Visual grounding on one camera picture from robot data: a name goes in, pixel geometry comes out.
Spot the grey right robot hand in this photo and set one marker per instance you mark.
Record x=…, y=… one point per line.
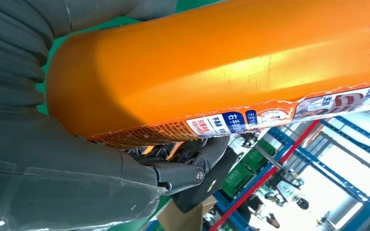
x=60, y=178

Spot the open cardboard box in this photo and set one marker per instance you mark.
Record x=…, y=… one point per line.
x=185, y=220

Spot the black zippered carrying case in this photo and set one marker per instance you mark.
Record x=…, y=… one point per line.
x=197, y=194

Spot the green plastic crate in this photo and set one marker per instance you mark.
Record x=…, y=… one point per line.
x=258, y=156
x=236, y=180

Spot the blue and red storage rack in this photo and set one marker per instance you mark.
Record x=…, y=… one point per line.
x=264, y=176

